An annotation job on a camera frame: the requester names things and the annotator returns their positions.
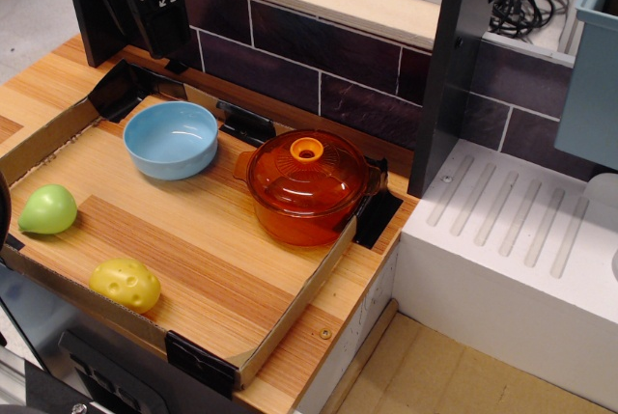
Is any green plastic pear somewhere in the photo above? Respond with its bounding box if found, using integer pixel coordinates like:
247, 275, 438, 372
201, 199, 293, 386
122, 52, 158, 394
18, 184, 78, 235

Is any light blue bowl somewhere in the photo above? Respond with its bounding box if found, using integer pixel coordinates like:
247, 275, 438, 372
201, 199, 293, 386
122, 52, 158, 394
123, 101, 218, 180

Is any orange pot lid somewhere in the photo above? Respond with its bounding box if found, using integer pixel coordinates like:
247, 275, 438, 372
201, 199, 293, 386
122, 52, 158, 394
236, 130, 373, 216

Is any orange glass pot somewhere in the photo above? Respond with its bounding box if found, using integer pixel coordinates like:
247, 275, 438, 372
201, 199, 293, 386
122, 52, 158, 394
234, 148, 381, 247

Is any yellow plastic cheese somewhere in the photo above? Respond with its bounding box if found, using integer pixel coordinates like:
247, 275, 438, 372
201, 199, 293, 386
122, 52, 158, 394
89, 258, 161, 314

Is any cardboard fence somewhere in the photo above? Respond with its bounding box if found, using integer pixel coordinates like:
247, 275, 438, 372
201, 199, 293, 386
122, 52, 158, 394
1, 54, 413, 400

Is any brass screw in counter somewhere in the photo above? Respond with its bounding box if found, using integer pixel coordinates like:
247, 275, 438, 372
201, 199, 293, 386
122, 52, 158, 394
320, 328, 332, 340

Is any teal plastic bin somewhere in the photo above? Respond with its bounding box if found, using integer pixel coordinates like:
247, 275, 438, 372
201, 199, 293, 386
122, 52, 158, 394
555, 0, 617, 169

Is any white drain board sink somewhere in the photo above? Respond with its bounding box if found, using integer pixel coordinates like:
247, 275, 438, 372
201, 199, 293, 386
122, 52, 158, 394
394, 141, 617, 409

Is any dark grey upright post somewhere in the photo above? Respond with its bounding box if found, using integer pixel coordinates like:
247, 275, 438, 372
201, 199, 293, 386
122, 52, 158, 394
407, 0, 493, 198

